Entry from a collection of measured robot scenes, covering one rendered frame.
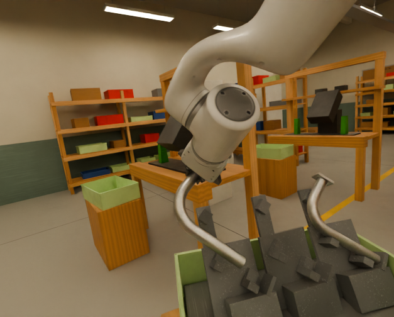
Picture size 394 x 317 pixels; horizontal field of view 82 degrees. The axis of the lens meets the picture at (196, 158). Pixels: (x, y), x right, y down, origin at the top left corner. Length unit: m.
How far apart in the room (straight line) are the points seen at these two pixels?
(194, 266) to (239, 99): 0.63
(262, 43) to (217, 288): 0.61
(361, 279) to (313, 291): 0.14
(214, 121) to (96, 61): 6.31
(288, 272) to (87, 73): 6.17
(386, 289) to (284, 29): 0.74
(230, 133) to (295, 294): 0.51
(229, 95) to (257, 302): 0.53
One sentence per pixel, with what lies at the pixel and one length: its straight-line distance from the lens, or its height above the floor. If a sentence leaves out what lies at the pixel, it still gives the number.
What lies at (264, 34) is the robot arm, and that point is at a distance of 0.31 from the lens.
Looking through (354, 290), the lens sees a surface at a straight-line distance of 0.82.
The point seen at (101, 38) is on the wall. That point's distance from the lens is 6.80.
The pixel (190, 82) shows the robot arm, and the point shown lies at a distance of 0.37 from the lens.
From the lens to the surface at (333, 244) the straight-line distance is 0.79.
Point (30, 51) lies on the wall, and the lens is 6.44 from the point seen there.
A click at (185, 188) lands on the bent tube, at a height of 1.22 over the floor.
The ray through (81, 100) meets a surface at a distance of 5.72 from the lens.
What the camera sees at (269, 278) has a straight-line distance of 0.72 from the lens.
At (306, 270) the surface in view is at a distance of 0.76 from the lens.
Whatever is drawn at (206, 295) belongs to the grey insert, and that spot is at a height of 0.85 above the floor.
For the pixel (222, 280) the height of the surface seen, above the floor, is 0.94.
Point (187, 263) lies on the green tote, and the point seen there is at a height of 0.92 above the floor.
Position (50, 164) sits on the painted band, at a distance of 6.24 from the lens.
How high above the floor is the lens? 1.40
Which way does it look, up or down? 11 degrees down
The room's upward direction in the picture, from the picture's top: 6 degrees counter-clockwise
